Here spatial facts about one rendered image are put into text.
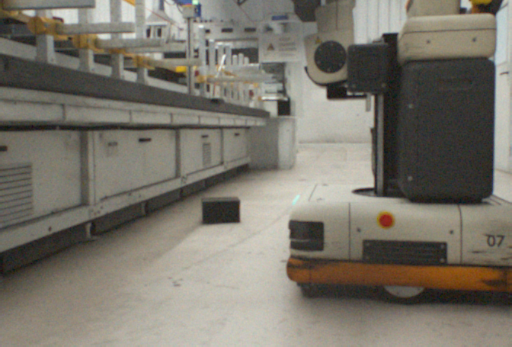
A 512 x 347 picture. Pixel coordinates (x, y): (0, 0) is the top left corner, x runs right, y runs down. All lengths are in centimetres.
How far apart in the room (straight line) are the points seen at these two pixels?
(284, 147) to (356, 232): 463
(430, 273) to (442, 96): 49
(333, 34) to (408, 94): 33
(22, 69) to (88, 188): 94
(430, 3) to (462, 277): 82
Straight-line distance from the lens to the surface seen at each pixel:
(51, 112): 177
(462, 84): 154
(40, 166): 214
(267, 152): 622
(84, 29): 173
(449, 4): 172
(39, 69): 164
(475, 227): 152
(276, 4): 1040
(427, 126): 151
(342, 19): 169
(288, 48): 610
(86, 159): 239
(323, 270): 150
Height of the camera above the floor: 50
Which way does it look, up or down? 3 degrees down
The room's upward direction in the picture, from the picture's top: straight up
